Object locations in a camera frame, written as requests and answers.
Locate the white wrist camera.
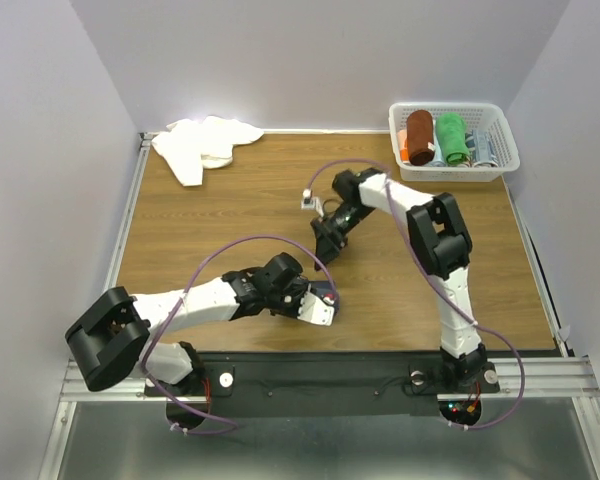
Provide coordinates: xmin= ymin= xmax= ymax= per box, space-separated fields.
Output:
xmin=296 ymin=291 xmax=336 ymax=327
xmin=301 ymin=188 xmax=324 ymax=216

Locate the white towel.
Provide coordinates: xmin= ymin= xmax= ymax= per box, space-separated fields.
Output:
xmin=151 ymin=116 xmax=264 ymax=187

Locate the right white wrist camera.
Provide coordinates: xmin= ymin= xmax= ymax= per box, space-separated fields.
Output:
xmin=301 ymin=188 xmax=324 ymax=216

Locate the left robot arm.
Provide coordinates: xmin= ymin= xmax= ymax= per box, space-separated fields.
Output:
xmin=65 ymin=252 xmax=314 ymax=394

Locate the light blue rolled towel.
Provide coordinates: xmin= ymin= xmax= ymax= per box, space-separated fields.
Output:
xmin=428 ymin=143 xmax=447 ymax=168

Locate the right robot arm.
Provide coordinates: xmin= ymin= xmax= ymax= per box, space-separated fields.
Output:
xmin=302 ymin=168 xmax=487 ymax=390

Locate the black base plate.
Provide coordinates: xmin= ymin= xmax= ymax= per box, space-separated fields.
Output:
xmin=174 ymin=351 xmax=500 ymax=419

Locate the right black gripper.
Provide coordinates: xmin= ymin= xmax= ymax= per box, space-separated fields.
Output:
xmin=311 ymin=202 xmax=376 ymax=269

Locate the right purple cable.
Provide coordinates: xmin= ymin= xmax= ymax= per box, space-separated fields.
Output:
xmin=302 ymin=158 xmax=526 ymax=431

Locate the dark blue towel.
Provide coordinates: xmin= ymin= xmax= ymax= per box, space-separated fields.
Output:
xmin=309 ymin=280 xmax=337 ymax=301

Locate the white plastic basket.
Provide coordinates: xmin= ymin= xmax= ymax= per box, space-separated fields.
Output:
xmin=388 ymin=101 xmax=520 ymax=183

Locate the blue patterned rolled towel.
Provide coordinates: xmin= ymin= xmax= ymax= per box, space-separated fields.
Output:
xmin=465 ymin=129 xmax=499 ymax=168

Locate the brown rolled towel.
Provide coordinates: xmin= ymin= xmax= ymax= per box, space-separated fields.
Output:
xmin=406 ymin=110 xmax=435 ymax=166

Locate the orange rolled towel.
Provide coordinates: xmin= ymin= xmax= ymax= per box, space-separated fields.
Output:
xmin=397 ymin=128 xmax=409 ymax=163

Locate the green rolled towel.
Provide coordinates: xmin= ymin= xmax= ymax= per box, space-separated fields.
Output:
xmin=435 ymin=113 xmax=470 ymax=166

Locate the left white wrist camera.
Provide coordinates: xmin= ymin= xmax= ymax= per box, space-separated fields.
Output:
xmin=296 ymin=291 xmax=336 ymax=327

